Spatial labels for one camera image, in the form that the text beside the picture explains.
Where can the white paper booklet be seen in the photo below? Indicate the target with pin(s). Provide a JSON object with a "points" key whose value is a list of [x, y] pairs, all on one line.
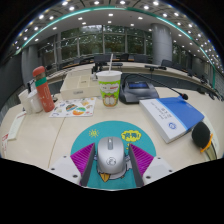
{"points": [[16, 126]]}

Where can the round teal cartoon mouse pad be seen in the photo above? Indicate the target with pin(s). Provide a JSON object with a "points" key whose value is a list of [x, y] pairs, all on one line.
{"points": [[110, 130]]}

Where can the blue and white book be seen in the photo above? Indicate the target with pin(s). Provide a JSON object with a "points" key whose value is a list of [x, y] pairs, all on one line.
{"points": [[173, 116]]}

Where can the red thermos bottle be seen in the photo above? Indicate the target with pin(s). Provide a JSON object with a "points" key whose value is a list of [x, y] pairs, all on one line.
{"points": [[44, 91]]}

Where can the silver computer mouse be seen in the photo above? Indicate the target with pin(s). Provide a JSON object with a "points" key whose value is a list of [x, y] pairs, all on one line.
{"points": [[111, 155]]}

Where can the green printed paper cup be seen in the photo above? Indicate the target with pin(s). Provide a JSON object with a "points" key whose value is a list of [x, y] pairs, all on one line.
{"points": [[110, 90]]}

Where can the black conference microphone console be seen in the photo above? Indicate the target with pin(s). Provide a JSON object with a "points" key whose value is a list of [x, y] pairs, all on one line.
{"points": [[138, 91]]}

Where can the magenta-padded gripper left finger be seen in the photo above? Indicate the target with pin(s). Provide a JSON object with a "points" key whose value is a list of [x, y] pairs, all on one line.
{"points": [[71, 165]]}

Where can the white notebook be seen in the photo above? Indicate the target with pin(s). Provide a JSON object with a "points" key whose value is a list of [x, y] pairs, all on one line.
{"points": [[214, 133]]}

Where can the white lidded mug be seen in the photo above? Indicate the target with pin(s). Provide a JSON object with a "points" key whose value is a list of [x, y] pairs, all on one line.
{"points": [[36, 101]]}

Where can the dark office chairs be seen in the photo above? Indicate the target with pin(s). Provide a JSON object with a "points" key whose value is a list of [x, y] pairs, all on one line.
{"points": [[101, 59]]}

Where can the ceiling lights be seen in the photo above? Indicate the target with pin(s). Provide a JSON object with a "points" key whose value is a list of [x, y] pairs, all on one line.
{"points": [[110, 15]]}

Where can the colourful sticker sheet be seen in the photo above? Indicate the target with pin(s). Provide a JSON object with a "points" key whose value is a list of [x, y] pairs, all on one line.
{"points": [[73, 107]]}

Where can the white cardboard box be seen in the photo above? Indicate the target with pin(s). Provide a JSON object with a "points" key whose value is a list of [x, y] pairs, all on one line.
{"points": [[78, 85]]}

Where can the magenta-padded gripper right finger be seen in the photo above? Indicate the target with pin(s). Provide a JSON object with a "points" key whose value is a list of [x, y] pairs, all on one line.
{"points": [[151, 166]]}

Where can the long curved conference desk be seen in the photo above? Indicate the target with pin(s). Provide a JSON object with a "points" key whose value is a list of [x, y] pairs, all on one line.
{"points": [[186, 78]]}

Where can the black handheld microphone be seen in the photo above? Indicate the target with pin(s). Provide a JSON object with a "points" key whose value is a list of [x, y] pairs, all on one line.
{"points": [[200, 135]]}

